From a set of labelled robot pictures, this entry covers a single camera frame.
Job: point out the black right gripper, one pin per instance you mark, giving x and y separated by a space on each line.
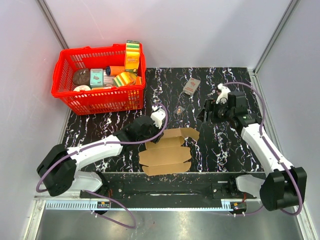
210 106

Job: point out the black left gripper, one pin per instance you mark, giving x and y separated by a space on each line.
155 140

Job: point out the brown cardboard box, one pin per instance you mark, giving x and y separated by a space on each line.
168 156

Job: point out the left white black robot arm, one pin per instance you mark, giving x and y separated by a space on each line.
61 169

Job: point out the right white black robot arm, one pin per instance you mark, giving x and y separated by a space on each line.
284 185

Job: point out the grey card box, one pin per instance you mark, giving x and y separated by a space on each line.
191 86

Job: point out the pink white flat box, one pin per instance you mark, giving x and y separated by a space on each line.
107 80

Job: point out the teal small box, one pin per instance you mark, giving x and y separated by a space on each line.
96 78

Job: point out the small clear packet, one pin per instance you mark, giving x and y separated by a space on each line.
179 110

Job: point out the orange snack packet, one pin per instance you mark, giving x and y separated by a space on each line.
138 81

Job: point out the lying yellow green sponge pack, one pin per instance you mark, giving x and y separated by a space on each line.
124 79

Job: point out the orange cylinder can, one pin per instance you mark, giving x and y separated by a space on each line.
113 71

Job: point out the red plastic shopping basket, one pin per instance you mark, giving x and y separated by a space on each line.
126 98

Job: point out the white round tape roll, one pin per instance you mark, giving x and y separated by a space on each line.
81 88

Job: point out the tall yellow green sponge pack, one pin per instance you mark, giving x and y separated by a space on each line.
132 56

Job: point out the brown round bread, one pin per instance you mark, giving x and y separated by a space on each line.
81 77

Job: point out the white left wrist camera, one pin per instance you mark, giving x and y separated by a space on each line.
158 115

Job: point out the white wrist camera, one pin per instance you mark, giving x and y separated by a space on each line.
222 94
158 115

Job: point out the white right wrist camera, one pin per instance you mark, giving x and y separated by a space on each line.
222 94

